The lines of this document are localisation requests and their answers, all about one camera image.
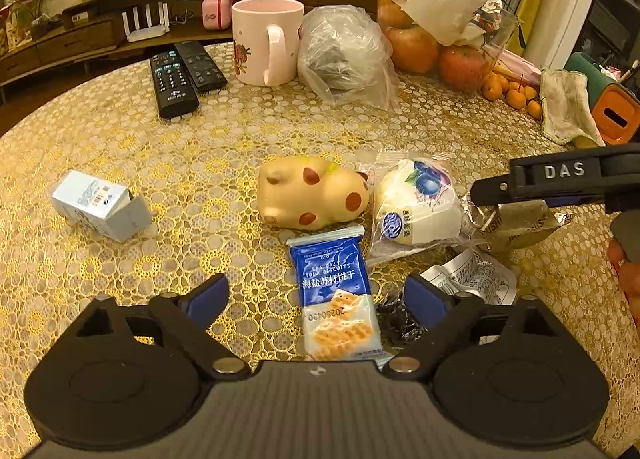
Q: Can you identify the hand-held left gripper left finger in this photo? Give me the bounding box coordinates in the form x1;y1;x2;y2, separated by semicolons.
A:
75;273;251;382

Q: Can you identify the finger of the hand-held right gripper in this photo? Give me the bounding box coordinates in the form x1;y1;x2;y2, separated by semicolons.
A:
470;149;606;208

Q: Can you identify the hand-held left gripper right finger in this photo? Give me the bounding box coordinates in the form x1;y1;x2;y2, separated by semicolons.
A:
382;274;563;382

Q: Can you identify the black snack packet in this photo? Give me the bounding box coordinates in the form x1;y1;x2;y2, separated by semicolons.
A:
375;284;431;355

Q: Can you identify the white printed wrapper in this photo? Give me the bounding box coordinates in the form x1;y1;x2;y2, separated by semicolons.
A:
420;246;518;307

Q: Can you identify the blue biscuit packet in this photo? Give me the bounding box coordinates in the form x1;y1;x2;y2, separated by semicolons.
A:
286;225;383;362

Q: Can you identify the small light-blue carton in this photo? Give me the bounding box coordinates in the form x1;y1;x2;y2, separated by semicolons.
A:
51;170;152;243

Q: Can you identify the desktop with yellow lace cloth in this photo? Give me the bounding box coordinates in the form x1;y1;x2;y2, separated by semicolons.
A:
0;42;640;380

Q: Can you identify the person's right hand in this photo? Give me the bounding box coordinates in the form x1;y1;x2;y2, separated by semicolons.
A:
606;238;640;326

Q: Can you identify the orange and green tissue box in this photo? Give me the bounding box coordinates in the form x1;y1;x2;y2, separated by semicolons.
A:
565;52;640;146

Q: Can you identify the wrapped bread with blueberry print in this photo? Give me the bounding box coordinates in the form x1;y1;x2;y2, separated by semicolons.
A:
367;149;488;267

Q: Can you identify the pile of small oranges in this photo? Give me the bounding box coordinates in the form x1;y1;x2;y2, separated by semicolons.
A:
481;70;544;121

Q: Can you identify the beige cloth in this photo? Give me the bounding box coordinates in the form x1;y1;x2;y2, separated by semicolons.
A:
539;66;607;147

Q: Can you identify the pink flat case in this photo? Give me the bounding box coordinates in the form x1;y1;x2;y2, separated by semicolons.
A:
492;49;543;86

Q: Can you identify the spotted beige pig toy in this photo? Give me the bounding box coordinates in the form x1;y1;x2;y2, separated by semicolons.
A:
257;156;371;230

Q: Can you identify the bag of apples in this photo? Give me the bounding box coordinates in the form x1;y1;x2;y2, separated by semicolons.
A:
377;0;523;92

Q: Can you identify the white floor air conditioner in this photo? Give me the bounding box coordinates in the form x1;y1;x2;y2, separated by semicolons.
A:
522;0;608;71

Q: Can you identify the large orange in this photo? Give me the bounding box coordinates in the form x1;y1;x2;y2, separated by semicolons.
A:
377;0;416;30

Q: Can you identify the clear plastic bag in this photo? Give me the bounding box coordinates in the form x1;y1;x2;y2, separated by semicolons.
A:
297;4;401;112

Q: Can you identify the black remote control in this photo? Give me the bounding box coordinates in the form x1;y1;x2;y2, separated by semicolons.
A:
174;40;228;92
150;52;201;120

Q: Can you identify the pink mug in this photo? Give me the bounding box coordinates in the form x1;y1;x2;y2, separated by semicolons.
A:
231;0;305;87

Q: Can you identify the white router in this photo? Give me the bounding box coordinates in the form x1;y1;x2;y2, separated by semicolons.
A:
122;2;171;43

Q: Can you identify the small pink box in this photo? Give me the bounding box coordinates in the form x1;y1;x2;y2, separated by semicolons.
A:
201;0;235;31

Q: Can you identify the wooden TV cabinet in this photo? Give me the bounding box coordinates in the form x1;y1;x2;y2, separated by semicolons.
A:
0;0;383;90

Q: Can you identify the twig plant in pot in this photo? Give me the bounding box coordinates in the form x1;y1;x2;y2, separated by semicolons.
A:
4;0;55;40

